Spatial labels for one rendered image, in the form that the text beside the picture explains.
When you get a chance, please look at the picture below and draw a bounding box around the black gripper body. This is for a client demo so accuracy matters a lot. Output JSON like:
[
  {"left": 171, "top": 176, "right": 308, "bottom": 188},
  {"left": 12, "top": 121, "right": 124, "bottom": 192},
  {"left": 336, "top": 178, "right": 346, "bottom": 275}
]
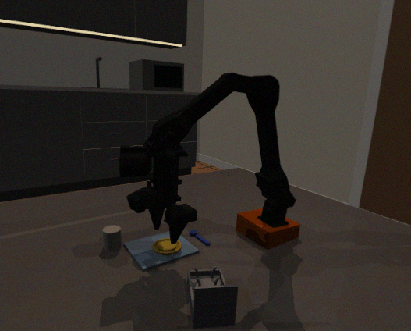
[{"left": 150, "top": 175, "right": 197, "bottom": 226}]

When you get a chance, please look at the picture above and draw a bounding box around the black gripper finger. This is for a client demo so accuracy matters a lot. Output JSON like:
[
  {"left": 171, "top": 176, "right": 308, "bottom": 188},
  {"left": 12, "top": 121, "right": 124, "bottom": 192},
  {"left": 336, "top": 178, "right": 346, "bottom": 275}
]
[
  {"left": 164, "top": 219, "right": 188, "bottom": 244},
  {"left": 148, "top": 205, "right": 165, "bottom": 230}
]

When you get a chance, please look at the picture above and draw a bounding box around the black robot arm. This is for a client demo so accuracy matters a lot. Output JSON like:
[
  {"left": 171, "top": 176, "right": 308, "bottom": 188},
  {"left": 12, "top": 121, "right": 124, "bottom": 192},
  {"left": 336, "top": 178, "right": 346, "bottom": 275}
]
[{"left": 119, "top": 72, "right": 296, "bottom": 228}]

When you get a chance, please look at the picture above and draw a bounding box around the yellow plate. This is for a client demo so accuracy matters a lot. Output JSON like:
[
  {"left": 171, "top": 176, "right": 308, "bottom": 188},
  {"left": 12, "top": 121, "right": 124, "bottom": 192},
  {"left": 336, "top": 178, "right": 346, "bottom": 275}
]
[{"left": 152, "top": 238, "right": 182, "bottom": 256}]

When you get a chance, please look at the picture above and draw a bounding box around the dark grey cylinder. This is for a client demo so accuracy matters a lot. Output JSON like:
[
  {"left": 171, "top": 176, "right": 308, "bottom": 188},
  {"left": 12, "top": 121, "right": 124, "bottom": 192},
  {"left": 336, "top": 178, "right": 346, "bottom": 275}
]
[{"left": 103, "top": 226, "right": 122, "bottom": 251}]

